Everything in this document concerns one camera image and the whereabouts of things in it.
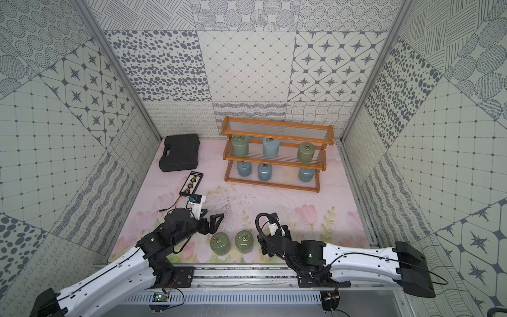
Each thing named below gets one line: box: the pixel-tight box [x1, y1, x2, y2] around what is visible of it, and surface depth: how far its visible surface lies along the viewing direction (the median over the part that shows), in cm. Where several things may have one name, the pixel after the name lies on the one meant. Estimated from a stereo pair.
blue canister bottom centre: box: [257, 163, 273, 181], surface depth 99 cm
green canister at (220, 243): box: [209, 231, 232, 256], surface depth 77 cm
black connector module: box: [320, 289, 340, 312], surface depth 75 cm
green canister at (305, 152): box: [297, 141, 316, 164], surface depth 90 cm
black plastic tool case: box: [159, 133, 201, 173], surface depth 110 cm
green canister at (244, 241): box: [234, 229, 255, 255], surface depth 78 cm
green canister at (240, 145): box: [231, 134, 249, 158], surface depth 90 cm
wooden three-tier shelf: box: [220, 115, 335, 193], surface depth 97 cm
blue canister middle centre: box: [262, 137, 281, 160], surface depth 91 cm
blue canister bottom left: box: [236, 160, 252, 177], surface depth 101 cm
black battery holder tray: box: [178, 170, 204, 197], surface depth 101 cm
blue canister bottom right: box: [298, 167, 315, 183], surface depth 99 cm
